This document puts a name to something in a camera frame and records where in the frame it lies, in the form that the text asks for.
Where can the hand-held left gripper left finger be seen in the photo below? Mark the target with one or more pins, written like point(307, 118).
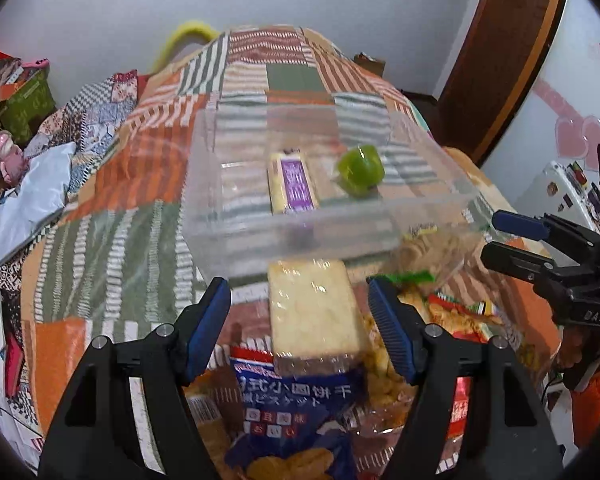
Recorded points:
point(212, 320)

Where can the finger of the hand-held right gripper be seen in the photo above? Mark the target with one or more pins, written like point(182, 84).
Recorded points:
point(520, 225)
point(515, 257)

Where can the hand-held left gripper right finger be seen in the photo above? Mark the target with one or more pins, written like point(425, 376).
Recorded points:
point(387, 327)

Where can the clear pale cracker packet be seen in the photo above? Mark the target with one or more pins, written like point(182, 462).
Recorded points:
point(310, 310)

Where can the clear plastic container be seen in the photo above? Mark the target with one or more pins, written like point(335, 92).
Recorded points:
point(240, 240)

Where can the person's right forearm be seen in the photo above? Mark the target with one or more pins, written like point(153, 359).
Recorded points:
point(597, 390)

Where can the white refrigerator with stickers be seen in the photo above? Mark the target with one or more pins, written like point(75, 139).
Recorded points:
point(555, 185)

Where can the green snack packet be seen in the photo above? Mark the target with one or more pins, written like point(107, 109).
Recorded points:
point(410, 277)

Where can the red and yellow snack packet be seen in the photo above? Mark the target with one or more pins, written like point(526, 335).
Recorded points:
point(455, 312)

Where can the blue biscuit bag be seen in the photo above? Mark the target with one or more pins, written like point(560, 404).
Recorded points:
point(285, 400)

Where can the patchwork blanket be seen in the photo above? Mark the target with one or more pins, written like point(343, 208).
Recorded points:
point(130, 240)

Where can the dark wooden nightstand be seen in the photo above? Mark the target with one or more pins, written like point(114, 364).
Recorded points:
point(422, 107)

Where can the purple and yellow snack packet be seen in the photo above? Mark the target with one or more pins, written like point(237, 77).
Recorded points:
point(292, 185)

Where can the brown wooden door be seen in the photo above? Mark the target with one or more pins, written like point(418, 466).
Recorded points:
point(505, 60)

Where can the pile of books and papers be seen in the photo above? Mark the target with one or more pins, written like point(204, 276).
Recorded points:
point(0, 360)

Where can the cardboard box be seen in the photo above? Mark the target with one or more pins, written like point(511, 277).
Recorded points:
point(372, 65)

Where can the white plastic bag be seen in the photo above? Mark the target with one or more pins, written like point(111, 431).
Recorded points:
point(25, 205)

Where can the patterned quilt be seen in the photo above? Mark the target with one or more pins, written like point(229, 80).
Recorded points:
point(95, 115)

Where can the pink plush toy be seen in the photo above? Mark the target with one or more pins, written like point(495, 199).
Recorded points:
point(10, 160)

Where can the green gift bag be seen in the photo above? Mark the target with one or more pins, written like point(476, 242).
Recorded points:
point(27, 105)

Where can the yellow curved plush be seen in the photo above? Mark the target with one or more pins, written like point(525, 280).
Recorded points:
point(180, 32)

